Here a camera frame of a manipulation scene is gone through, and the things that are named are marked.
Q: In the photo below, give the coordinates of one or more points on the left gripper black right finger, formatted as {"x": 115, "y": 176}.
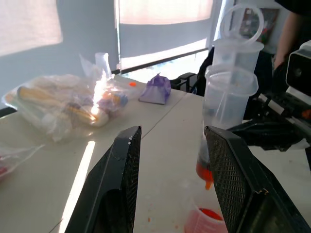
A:
{"x": 233, "y": 174}

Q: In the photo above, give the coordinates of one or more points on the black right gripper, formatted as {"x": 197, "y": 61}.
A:
{"x": 291, "y": 102}

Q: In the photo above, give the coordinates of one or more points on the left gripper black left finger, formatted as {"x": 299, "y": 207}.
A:
{"x": 114, "y": 170}

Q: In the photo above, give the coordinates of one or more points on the large clear plastic syringe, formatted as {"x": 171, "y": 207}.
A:
{"x": 228, "y": 102}

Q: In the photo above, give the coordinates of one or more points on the clear cup with red liquid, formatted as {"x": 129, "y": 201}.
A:
{"x": 206, "y": 222}

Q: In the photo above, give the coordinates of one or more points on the clear plastic bag of items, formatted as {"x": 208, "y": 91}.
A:
{"x": 65, "y": 102}

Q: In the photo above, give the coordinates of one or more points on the small orange cap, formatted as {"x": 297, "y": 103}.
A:
{"x": 132, "y": 84}

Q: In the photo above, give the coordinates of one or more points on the small purple plastic bag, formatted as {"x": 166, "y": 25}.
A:
{"x": 156, "y": 91}

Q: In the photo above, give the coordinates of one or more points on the flat clear plastic bag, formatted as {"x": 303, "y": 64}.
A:
{"x": 14, "y": 157}

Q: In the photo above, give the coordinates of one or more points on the black office chair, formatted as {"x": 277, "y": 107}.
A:
{"x": 184, "y": 81}

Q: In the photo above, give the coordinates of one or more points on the person in dark clothes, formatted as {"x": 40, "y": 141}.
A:
{"x": 290, "y": 29}

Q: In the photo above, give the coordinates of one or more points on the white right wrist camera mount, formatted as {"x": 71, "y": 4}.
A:
{"x": 300, "y": 68}

